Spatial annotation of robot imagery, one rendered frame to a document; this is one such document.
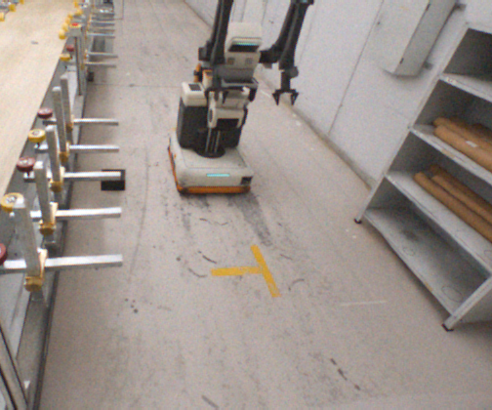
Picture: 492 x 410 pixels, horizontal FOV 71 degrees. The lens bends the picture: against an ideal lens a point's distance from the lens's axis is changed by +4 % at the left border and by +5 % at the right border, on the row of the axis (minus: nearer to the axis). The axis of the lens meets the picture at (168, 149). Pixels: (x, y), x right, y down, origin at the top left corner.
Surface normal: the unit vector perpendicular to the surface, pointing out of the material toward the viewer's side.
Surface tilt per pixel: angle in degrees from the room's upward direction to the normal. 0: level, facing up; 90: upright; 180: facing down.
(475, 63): 90
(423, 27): 90
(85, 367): 0
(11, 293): 0
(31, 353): 0
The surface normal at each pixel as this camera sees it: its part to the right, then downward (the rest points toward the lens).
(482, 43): 0.15, 0.55
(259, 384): 0.09, -0.83
